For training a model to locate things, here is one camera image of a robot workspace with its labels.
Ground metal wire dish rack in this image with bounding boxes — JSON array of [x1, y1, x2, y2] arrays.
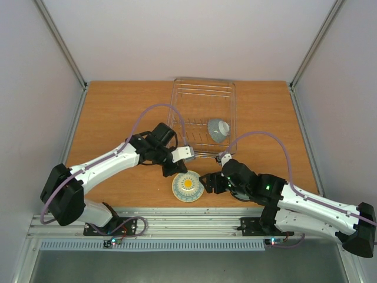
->
[[167, 78, 237, 158]]

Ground controller board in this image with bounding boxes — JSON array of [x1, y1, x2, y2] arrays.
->
[[264, 238, 287, 246], [102, 239, 123, 248]]

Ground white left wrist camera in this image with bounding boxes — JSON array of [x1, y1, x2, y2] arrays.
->
[[171, 146, 196, 163]]

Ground grey slotted cable duct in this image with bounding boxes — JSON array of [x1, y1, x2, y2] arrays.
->
[[39, 239, 265, 252]]

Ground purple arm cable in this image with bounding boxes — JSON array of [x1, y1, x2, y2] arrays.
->
[[216, 131, 377, 250], [40, 103, 189, 236]]

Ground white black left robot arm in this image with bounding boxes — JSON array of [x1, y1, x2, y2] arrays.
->
[[40, 123, 194, 235]]

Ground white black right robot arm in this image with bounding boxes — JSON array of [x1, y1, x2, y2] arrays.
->
[[199, 159, 376, 258]]

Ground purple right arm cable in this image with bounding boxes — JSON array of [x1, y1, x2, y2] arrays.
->
[[216, 131, 377, 250]]

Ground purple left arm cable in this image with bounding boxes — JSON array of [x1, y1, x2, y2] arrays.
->
[[40, 103, 189, 236]]

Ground left controller board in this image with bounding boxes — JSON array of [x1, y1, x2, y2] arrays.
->
[[102, 239, 123, 248]]

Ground pale green bowl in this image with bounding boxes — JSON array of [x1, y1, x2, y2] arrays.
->
[[231, 192, 252, 202]]

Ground yellow blue patterned bowl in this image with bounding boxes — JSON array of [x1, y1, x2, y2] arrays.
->
[[171, 170, 204, 203]]

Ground right controller board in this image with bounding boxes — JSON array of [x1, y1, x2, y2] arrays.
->
[[264, 238, 287, 246]]

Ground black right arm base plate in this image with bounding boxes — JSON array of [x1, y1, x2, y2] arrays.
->
[[236, 217, 295, 236]]

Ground grey speckled bowl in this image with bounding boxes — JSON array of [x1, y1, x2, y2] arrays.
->
[[207, 119, 230, 143]]

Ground aluminium frame rails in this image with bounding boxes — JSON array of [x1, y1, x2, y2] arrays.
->
[[11, 0, 377, 283]]

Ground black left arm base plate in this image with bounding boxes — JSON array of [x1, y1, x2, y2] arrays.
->
[[83, 217, 137, 236]]

